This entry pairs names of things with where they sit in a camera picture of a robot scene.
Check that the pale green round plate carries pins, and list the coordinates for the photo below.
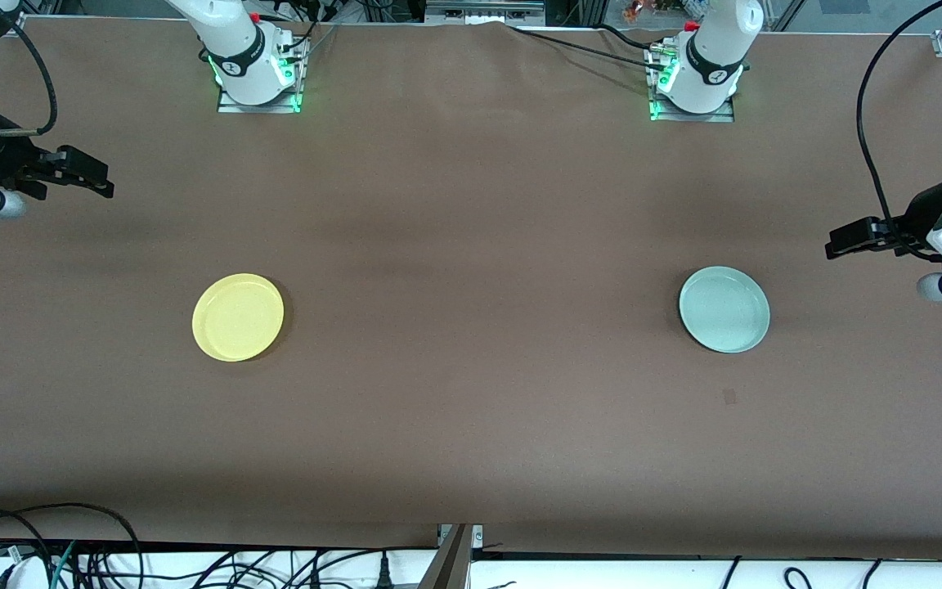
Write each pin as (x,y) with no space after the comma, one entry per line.
(724,309)

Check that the aluminium frame post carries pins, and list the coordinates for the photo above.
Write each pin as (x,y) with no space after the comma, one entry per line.
(450,564)

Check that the brown table cover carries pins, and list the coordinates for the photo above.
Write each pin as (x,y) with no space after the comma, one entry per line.
(471,458)

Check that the yellow round plate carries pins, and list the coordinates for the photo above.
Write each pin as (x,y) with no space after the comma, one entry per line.
(238,317)

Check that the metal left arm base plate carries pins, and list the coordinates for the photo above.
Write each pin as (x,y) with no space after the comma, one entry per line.
(720,117)

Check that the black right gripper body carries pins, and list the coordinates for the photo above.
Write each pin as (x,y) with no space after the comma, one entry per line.
(5,159)

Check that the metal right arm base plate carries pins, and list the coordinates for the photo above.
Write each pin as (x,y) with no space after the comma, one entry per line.
(275,107)

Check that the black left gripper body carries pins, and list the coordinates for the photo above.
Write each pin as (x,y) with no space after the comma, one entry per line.
(915,217)

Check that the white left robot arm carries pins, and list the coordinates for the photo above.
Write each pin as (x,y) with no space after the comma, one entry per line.
(712,49)

